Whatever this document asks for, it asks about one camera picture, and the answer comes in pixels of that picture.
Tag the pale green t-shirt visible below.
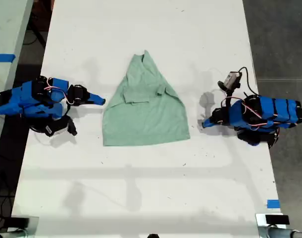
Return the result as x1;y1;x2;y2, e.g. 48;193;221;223
102;49;191;147

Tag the long blue tape strip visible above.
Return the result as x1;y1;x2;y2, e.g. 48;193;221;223
0;53;16;63

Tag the white side table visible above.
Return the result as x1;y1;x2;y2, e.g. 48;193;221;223
0;0;34;156

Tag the short blue tape piece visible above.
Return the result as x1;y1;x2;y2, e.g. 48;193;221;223
266;199;281;209

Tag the small black box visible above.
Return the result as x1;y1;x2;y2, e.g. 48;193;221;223
3;216;30;228
265;215;290;225

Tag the grey metal tube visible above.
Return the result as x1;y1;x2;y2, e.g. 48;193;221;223
266;225;302;238

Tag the red white servo wire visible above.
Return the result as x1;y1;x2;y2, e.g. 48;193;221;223
220;96;274;131
43;77;75;105

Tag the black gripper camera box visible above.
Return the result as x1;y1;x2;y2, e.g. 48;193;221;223
43;115;78;137

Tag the grey gripper camera box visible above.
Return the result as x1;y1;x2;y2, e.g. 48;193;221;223
217;71;242;91

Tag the black camera cable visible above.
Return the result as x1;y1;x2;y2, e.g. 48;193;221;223
239;66;258;98
29;123;47;134

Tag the metal corner bracket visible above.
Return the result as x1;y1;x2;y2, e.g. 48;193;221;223
255;213;284;238
7;215;40;233

